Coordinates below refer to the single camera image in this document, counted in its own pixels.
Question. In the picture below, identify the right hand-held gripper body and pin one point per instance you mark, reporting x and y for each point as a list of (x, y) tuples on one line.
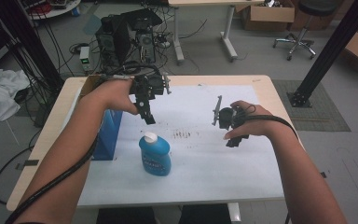
[(227, 116)]

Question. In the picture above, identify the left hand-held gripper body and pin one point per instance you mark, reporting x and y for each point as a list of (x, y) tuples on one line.
[(150, 84)]

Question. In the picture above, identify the person's right hand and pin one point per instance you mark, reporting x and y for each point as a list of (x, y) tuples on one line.
[(258, 123)]

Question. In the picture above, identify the person's left hand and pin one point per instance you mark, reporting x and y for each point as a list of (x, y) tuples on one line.
[(115, 95)]

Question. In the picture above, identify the white table mat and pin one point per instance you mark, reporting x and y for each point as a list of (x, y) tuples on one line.
[(199, 168)]

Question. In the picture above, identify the blue carton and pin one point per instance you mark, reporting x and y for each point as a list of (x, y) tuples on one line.
[(108, 137)]

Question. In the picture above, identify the blue bottle with white cap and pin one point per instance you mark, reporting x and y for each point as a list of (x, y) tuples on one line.
[(155, 157)]

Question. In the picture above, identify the black computer tower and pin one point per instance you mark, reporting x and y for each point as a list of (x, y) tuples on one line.
[(121, 39)]

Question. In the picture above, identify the small white power supply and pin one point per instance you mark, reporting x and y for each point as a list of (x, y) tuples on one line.
[(85, 57)]

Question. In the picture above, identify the white-legged desk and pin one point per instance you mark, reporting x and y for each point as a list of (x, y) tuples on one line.
[(203, 28)]

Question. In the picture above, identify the grey floor mat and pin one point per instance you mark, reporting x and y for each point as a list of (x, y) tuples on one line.
[(320, 115)]

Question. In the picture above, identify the large cardboard box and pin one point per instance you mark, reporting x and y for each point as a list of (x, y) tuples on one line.
[(270, 14)]

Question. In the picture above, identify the black stool with chrome base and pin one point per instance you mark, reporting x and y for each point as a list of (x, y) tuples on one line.
[(304, 28)]

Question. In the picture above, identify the round white table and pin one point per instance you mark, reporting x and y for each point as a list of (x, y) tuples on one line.
[(54, 7)]

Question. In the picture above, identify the white cloth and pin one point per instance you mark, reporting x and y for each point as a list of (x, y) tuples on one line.
[(0, 93)]

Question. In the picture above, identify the black metal post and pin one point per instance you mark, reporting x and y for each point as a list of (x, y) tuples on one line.
[(332, 51)]

